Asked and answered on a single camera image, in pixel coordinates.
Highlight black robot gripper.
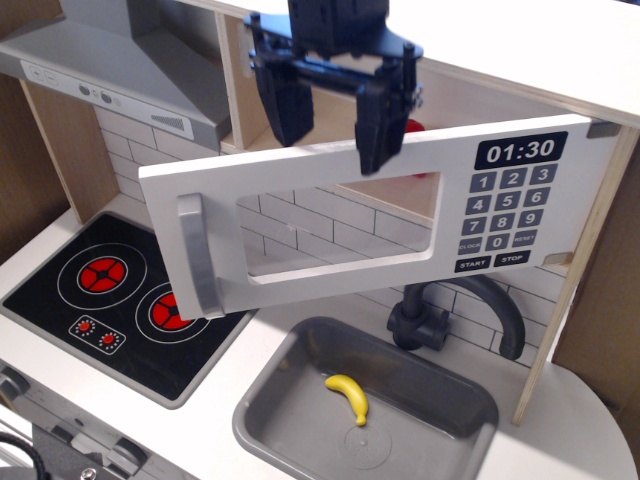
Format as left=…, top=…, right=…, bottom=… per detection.
left=244, top=1, right=423, bottom=175

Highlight white toy microwave door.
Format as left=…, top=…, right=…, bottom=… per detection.
left=140, top=115, right=603, bottom=318

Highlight red toy item in microwave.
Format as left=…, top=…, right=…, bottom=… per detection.
left=405, top=119, right=426, bottom=179

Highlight white wooden microwave cabinet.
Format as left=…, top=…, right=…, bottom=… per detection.
left=243, top=1, right=639, bottom=423

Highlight dark grey toy faucet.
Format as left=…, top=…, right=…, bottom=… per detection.
left=386, top=274, right=526, bottom=361

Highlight grey range hood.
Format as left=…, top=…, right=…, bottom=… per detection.
left=1, top=1, right=231, bottom=150

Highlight yellow toy banana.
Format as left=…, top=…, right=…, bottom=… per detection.
left=325, top=374, right=369, bottom=427

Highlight grey toy sink basin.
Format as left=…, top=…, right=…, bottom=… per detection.
left=233, top=317, right=499, bottom=479

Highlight black toy stove top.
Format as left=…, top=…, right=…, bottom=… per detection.
left=1, top=212, right=251, bottom=409

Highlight grey toy oven front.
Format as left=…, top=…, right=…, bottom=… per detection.
left=1, top=363, right=193, bottom=479

